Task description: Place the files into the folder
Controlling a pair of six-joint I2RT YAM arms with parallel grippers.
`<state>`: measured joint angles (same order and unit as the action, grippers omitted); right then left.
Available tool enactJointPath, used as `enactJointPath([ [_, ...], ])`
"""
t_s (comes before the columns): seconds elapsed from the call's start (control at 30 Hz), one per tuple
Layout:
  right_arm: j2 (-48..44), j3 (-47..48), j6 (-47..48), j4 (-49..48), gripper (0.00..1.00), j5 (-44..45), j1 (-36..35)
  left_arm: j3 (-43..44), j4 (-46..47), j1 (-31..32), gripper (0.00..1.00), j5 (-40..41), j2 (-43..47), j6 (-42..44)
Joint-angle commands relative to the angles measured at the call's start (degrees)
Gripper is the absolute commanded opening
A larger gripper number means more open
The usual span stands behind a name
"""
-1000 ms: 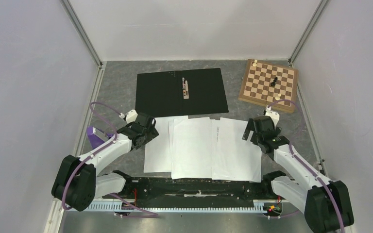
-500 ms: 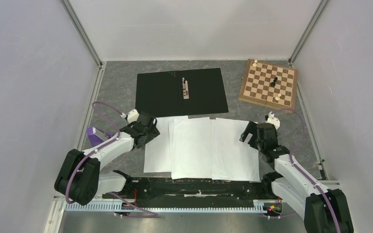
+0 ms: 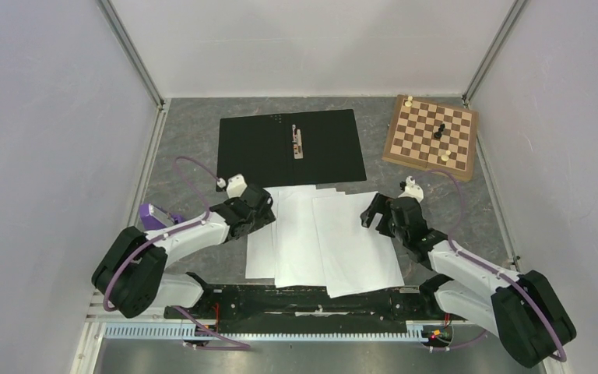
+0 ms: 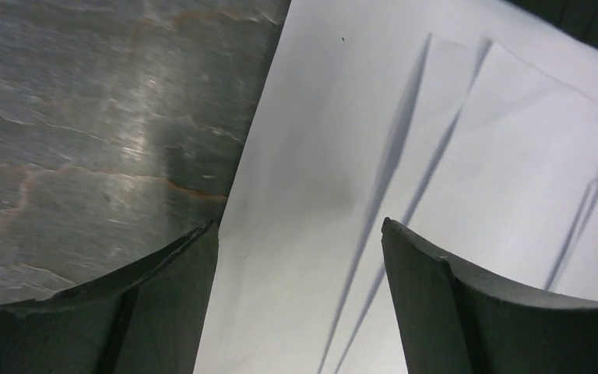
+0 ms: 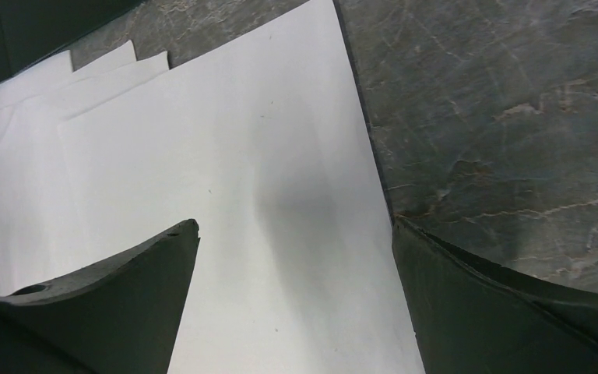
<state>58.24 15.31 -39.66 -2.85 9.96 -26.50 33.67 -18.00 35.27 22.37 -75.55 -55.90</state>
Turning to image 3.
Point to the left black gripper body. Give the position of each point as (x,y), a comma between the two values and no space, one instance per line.
(266,216)

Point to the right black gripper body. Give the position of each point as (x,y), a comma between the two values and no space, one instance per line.
(399,235)

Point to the black blue file folder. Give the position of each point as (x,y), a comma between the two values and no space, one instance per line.
(303,148)

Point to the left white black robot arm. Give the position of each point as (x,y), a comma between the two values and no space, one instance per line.
(132,276)

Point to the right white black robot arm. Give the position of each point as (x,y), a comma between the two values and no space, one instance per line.
(521,309)

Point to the wooden chessboard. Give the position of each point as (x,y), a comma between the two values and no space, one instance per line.
(410,142)

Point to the black chess piece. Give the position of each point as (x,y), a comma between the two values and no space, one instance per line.
(439,133)

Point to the purple stapler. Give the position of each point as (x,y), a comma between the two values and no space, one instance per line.
(155,218)

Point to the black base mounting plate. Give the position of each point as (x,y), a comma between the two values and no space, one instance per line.
(247,308)

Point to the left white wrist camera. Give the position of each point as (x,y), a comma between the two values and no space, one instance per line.
(234,186)

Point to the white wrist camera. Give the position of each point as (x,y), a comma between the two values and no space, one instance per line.
(234,186)
(409,188)

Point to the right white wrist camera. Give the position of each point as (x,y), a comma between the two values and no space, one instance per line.
(409,188)

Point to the white slotted cable duct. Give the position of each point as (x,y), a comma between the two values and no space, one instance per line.
(188,331)

